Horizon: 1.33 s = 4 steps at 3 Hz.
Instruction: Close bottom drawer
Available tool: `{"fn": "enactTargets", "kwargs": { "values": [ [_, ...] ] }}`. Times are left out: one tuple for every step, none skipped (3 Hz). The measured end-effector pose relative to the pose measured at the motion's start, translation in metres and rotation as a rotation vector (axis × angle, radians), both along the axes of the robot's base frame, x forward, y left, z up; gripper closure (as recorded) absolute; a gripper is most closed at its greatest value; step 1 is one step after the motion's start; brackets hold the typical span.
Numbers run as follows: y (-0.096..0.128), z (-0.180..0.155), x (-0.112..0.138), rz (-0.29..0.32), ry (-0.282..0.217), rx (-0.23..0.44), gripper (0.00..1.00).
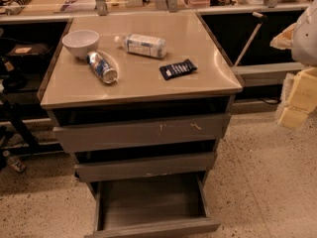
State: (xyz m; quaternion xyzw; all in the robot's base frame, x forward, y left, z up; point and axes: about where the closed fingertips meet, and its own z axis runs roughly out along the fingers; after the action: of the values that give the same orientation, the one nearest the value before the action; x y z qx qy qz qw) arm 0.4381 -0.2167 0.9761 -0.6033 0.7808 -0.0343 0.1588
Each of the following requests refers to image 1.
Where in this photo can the plastic bottle on floor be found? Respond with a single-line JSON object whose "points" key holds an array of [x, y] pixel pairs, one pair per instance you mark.
{"points": [[14, 162]]}

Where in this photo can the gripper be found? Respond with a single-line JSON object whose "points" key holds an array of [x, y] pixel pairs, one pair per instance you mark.
{"points": [[305, 42]]}

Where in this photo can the grey drawer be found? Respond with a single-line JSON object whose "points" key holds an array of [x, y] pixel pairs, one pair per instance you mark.
{"points": [[157, 207], [147, 161], [147, 124]]}

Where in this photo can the grey drawer cabinet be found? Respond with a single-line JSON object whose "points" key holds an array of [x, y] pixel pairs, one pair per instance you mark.
{"points": [[72, 87]]}

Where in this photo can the black bag on shelf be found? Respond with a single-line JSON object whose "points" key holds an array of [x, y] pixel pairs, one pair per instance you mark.
{"points": [[30, 52]]}

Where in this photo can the white bowl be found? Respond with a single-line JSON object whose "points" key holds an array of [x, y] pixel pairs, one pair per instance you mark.
{"points": [[79, 43]]}

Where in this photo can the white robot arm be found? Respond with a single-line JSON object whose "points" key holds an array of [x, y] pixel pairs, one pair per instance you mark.
{"points": [[300, 38]]}

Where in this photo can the clear plastic water bottle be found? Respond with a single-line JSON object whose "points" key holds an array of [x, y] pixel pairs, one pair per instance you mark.
{"points": [[142, 45]]}

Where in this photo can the grey middle drawer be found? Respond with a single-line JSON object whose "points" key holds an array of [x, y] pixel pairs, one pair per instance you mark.
{"points": [[147, 161]]}

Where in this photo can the blue silver drink can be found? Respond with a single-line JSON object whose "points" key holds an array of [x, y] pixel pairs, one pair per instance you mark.
{"points": [[101, 67]]}

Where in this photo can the grey bottom drawer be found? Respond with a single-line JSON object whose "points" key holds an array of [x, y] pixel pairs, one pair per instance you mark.
{"points": [[157, 207]]}

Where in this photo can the dark blue snack packet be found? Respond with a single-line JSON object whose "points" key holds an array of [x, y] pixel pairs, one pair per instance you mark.
{"points": [[177, 69]]}

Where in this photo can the grey top drawer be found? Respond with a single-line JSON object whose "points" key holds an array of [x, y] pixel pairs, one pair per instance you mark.
{"points": [[147, 124]]}

